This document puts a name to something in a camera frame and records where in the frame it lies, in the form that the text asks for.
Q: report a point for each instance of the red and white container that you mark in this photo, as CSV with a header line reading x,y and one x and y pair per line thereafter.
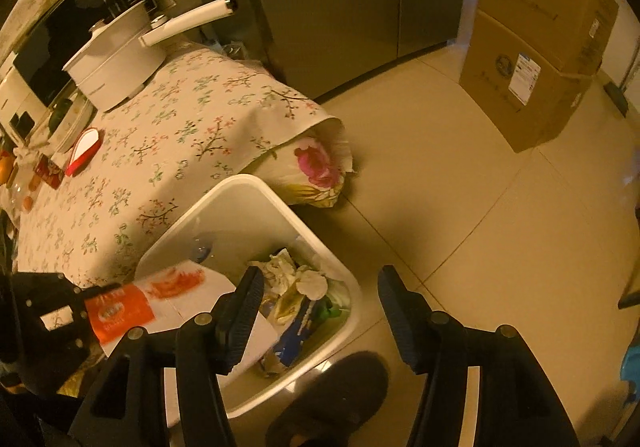
x,y
85,147

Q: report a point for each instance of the black microwave oven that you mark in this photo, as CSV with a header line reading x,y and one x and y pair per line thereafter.
x,y
55,52

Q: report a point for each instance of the blue plastic item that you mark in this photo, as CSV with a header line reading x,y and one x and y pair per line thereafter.
x,y
632,369

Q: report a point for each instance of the green wrapper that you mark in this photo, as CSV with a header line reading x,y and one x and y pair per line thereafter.
x,y
331,311

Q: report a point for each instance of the white trash bin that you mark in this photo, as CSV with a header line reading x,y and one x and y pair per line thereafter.
x,y
240,212

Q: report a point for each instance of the white packet with orange print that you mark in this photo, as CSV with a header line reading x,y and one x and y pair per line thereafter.
x,y
190,297

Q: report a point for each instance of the clear bag of tomatoes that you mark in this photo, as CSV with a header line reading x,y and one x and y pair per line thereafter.
x,y
27,192

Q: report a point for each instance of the floral fabric bundle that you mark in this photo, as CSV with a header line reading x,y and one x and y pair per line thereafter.
x,y
312,167

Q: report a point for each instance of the red can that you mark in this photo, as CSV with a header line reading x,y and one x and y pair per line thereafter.
x,y
50,174

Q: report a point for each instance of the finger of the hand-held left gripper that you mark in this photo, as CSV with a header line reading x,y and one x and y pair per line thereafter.
x,y
97,291

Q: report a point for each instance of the white kitchen appliance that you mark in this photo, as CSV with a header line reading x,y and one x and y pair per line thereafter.
x,y
15,97

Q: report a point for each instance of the crumpled white tissue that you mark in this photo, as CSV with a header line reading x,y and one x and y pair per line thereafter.
x,y
295,274

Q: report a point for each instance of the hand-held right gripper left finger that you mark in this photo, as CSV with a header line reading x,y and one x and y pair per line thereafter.
x,y
245,322

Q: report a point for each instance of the dark green squash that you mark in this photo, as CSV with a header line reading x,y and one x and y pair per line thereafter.
x,y
60,116

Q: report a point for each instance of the yellow wrapper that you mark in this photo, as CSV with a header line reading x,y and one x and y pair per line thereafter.
x,y
284,307

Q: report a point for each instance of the large orange fruit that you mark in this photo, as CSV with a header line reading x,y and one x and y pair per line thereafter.
x,y
5,169

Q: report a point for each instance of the grey refrigerator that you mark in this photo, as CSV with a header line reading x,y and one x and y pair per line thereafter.
x,y
340,2

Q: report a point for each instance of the black slipper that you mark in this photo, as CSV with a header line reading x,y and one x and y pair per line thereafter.
x,y
330,402

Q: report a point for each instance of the white electric pot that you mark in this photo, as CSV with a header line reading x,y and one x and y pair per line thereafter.
x,y
125,67

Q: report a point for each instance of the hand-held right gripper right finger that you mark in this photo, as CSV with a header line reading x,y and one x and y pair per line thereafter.
x,y
400,322

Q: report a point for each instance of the cardboard box with white label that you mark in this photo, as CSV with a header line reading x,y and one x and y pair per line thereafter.
x,y
500,97

